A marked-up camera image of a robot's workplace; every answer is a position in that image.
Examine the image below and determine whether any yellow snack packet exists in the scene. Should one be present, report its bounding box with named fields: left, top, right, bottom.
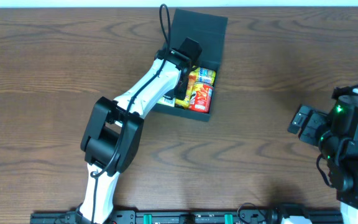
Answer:
left=175, top=72, right=198, bottom=110

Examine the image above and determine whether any green yellow juice carton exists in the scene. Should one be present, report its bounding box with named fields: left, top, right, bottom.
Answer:
left=157, top=96, right=175, bottom=107

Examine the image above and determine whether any red chips can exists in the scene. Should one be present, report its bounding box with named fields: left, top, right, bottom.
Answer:
left=188, top=82, right=214, bottom=113

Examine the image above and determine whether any yellow mentos bottle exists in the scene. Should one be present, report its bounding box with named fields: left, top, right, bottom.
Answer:
left=195, top=67, right=216, bottom=85

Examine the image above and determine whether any dark green box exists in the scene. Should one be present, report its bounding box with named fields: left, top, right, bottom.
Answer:
left=152, top=9, right=228, bottom=122

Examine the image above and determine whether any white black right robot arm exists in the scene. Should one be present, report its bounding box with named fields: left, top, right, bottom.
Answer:
left=288, top=87, right=358, bottom=223

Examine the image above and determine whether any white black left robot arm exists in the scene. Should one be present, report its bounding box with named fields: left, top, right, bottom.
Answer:
left=76, top=46, right=202, bottom=223

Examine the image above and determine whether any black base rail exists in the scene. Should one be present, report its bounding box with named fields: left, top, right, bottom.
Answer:
left=29, top=203, right=345, bottom=224

